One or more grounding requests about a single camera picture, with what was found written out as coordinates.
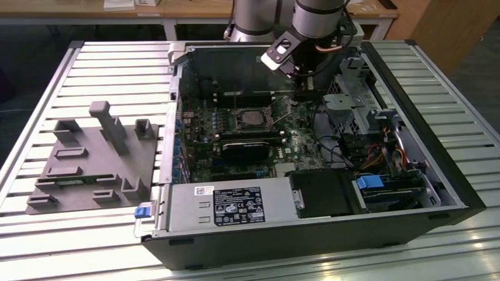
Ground CPU socket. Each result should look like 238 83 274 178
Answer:
232 107 275 130

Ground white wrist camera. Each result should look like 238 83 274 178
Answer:
260 43 292 71

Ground black graphics card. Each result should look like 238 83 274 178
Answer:
218 141 272 166

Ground metal disk bay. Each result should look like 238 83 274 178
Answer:
350 172 447 214

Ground grey parts rack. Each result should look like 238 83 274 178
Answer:
24 101 164 217

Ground blue disk carrier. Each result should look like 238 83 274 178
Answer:
356 174 387 194

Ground wooden cabinet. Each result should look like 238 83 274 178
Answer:
384 0 500 76

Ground wooden desk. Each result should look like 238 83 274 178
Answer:
0 0 402 42

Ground green motherboard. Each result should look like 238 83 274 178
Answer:
180 96 326 184

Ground grey case latch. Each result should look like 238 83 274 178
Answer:
167 42 188 65

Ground silver CPU with green edge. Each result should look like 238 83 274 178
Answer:
239 110 263 125

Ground grey power supply with label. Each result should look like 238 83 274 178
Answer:
163 178 306 229

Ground yellow and red power wires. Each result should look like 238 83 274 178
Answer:
359 125 414 176

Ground green RAM stick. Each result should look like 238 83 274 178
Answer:
54 174 118 188

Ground black plastic drive cover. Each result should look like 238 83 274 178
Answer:
290 170 359 220

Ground black and grey PC case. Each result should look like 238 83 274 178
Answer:
135 39 488 272

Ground perforated metal disk cage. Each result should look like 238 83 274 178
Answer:
322 57 392 137

